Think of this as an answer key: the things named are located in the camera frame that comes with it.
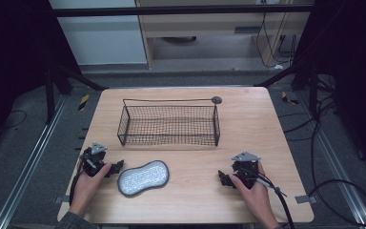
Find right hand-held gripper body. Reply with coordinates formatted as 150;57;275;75
231;151;262;191

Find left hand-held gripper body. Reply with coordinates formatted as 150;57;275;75
79;141;110;178

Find grey scrubbing pad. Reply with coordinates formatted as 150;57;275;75
117;159;171;198

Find black wire mesh basket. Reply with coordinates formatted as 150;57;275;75
116;95;223;148

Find person's left hand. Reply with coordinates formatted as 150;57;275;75
68;162;113;219

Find person's right hand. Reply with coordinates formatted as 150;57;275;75
229;161;280;223

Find grey tape piece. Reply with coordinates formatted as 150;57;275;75
53;195;71;205
294;194;317;205

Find yellow black striped tape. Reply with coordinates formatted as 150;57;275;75
77;94;91;112
280;91;300;106

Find black metal stand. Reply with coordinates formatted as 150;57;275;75
254;58;320;119
43;59;110;126

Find white cabinet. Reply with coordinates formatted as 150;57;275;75
49;0;148;67

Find black curtain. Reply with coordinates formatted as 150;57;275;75
0;0;81;156
293;0;366;179

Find black horizontal bar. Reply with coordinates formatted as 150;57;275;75
51;4;315;18

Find left hand-held gripper cable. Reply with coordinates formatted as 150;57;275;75
69;156;88;205

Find hand-held gripper cable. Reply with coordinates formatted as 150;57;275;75
255;177;296;229
69;156;88;205

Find right hand-held gripper cable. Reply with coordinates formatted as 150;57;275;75
255;177;296;229

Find aluminium floor rail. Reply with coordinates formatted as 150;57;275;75
0;94;69;229
297;91;366;229

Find thick black floor cable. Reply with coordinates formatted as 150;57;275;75
307;94;366;227

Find thin black floor cable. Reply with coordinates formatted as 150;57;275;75
2;109;29;130

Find black hanging cables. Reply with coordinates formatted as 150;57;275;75
254;11;297;69

